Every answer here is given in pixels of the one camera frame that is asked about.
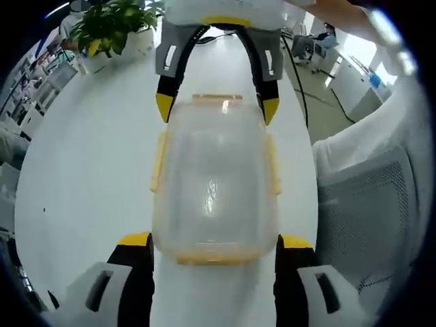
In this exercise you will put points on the clear box with yellow buckles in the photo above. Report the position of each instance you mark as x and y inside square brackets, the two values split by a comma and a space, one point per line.
[214, 177]

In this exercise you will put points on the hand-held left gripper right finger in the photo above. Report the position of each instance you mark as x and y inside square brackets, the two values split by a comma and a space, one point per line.
[293, 265]

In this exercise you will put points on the green potted plant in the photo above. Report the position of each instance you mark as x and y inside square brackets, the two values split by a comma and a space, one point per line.
[109, 24]

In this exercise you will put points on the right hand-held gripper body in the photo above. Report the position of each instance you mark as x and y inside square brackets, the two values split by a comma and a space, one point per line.
[225, 8]

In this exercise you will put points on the white office chair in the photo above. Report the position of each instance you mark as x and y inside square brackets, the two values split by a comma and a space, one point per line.
[361, 204]

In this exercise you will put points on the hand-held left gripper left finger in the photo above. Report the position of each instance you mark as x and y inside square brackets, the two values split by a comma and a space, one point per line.
[136, 259]

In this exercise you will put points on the white desk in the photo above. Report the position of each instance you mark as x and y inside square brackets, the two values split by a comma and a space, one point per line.
[354, 78]

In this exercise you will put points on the cluttered shelf rack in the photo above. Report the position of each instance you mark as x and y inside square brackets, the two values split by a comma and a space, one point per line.
[41, 85]

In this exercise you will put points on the grey office chair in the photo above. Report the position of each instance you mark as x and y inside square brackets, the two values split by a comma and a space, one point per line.
[303, 51]

